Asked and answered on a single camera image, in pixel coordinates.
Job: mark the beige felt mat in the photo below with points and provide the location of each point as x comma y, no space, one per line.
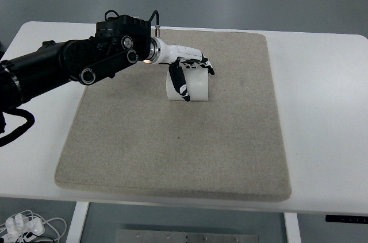
172,145

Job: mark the white ribbed cup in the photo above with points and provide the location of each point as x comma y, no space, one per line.
197,85

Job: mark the white table leg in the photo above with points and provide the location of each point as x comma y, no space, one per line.
292,228
77,223

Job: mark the black table control panel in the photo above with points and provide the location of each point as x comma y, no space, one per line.
346,218

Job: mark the white power strip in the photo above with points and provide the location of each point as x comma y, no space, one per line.
24,224

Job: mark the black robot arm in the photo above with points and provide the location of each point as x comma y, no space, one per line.
57,62

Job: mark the white and black hand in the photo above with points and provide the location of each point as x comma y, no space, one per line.
179,52

